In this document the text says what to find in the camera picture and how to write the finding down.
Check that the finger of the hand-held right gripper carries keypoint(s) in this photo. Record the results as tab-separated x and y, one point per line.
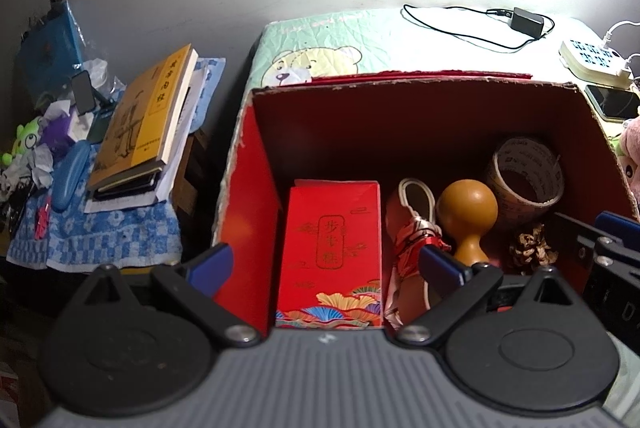
570	233
617	223

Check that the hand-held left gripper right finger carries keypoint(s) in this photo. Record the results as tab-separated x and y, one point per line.
442	265

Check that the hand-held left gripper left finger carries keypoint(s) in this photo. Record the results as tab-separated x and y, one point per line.
210	265

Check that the brown pinecone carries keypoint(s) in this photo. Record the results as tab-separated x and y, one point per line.
530	244

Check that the red white umbrella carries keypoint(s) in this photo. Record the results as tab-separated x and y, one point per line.
415	233

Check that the orange wooden gourd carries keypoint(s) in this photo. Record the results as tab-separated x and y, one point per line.
467	208

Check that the printed tape roll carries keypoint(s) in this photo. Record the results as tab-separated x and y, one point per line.
500	193

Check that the red gift box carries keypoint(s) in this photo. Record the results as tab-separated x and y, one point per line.
325	218

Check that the red cardboard box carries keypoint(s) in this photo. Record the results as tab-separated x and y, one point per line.
350	133

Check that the dusty pink plush bunny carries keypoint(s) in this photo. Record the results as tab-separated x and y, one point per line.
632	158

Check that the green plush toy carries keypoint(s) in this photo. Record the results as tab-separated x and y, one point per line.
619	146

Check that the brown cabinet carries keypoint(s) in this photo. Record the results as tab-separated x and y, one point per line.
192	180

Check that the blue patterned cloth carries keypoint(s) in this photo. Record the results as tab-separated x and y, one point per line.
110	238

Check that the stack of yellow books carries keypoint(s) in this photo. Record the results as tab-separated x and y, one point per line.
175	158

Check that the black book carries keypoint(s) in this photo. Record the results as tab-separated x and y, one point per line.
130	185

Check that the black smartphone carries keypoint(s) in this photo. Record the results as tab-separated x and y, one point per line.
615	101

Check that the white power strip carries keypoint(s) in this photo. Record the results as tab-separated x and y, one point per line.
590	61

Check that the yellow book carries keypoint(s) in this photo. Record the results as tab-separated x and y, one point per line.
145	113

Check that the blue glasses case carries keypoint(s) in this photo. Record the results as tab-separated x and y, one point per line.
67	180

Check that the small red trinket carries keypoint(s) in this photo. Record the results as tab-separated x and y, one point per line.
43	220

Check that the dark teal small box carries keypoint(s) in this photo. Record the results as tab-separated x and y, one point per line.
98	128

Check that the crumpled white paper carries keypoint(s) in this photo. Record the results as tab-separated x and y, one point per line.
35	168

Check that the purple toy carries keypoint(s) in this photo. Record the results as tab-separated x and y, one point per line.
57	133

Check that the small black phone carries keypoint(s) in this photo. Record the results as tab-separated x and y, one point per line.
82	91

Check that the clear plastic wrap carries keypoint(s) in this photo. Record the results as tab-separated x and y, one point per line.
102	71

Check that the green alien toy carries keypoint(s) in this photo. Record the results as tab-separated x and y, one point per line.
25	138

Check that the blue bag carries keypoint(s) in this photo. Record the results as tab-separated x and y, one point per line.
50	48

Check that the black binder clip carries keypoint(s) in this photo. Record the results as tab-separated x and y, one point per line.
56	1

